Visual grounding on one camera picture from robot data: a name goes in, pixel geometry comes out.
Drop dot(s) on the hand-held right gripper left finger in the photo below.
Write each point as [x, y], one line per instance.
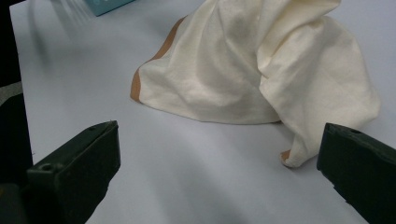
[77, 168]

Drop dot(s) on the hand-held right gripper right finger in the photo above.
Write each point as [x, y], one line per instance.
[361, 168]

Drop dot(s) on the cream baby bodysuit brown trim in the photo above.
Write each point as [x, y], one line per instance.
[233, 68]

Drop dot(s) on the blue plastic basket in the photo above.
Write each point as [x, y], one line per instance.
[106, 6]

